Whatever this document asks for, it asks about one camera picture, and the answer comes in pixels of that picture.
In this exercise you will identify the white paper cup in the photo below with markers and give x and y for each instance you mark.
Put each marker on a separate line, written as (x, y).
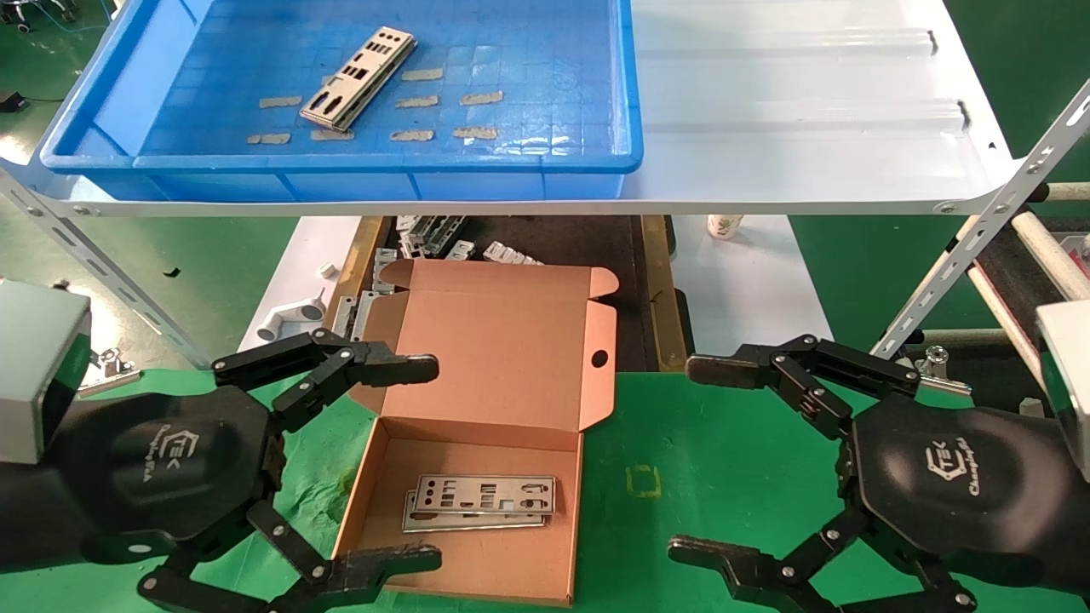
(724, 226)

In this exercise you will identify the black chair wheel base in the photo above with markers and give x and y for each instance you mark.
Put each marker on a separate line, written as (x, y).
(34, 13)

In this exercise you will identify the small white block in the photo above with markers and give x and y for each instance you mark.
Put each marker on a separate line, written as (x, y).
(329, 271)

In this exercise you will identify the silver metal bracket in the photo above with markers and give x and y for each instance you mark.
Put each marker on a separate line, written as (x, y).
(383, 268)
(426, 234)
(460, 250)
(349, 315)
(507, 254)

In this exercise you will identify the white plastic tube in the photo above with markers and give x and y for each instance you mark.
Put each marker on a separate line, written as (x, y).
(1052, 251)
(1005, 319)
(1069, 191)

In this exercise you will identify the white metal shelf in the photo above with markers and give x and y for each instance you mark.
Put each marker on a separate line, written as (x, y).
(766, 102)

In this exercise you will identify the silver binder clip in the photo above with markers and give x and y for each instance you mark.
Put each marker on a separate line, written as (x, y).
(115, 370)
(937, 375)

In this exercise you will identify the black power adapter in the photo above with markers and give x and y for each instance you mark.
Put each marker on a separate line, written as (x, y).
(10, 101)

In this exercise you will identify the green cloth mat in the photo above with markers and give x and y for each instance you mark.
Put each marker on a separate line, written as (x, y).
(647, 426)

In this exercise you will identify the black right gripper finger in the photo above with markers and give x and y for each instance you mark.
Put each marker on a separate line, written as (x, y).
(732, 368)

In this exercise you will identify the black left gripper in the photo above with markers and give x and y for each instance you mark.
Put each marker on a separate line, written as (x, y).
(153, 460)

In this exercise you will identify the tan tape strip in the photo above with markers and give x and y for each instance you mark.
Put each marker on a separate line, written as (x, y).
(417, 101)
(474, 133)
(412, 134)
(279, 102)
(328, 136)
(421, 74)
(274, 138)
(481, 98)

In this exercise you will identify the white slotted angle strut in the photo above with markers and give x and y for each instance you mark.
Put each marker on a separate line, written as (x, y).
(979, 226)
(102, 266)

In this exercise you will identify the metal io shield plate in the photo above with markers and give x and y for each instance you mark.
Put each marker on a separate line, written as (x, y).
(477, 525)
(545, 502)
(396, 47)

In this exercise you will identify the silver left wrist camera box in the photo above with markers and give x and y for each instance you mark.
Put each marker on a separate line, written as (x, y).
(34, 366)

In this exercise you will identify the brown cardboard box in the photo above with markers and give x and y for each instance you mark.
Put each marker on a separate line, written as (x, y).
(528, 323)

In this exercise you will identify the white pipe fitting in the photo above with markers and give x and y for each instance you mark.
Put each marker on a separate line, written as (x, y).
(294, 317)

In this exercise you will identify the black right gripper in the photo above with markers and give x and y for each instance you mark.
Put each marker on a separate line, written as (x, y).
(962, 485)

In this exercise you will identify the blue plastic tray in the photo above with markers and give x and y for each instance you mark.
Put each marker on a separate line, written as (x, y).
(553, 51)

